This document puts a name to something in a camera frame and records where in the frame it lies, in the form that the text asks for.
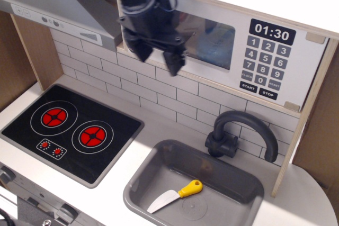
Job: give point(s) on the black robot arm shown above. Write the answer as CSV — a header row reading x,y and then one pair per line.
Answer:
x,y
139,6

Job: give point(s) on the dark grey toy faucet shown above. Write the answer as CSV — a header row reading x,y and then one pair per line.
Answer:
x,y
222,143

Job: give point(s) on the grey oven control panel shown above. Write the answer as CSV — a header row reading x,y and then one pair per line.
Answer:
x,y
36,204

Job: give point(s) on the light blue bowl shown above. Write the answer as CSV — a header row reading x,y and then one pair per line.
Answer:
x,y
216,46

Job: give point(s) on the grey range hood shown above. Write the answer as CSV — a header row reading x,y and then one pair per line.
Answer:
x,y
94,21

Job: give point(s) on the yellow handled toy knife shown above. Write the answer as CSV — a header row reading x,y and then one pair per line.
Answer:
x,y
170,196

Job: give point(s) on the grey toy sink basin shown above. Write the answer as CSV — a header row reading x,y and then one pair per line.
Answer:
x,y
179,185

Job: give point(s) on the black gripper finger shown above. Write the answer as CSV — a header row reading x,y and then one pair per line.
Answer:
x,y
138,43
174,61

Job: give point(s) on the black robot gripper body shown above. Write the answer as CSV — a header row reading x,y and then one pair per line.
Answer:
x,y
158,24

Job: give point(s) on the black toy stovetop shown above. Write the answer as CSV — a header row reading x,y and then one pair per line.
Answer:
x,y
75,135

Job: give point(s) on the white toy microwave door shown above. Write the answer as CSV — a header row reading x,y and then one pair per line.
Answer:
x,y
271,60

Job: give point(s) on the wooden microwave cabinet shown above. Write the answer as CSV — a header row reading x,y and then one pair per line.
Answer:
x,y
194,100

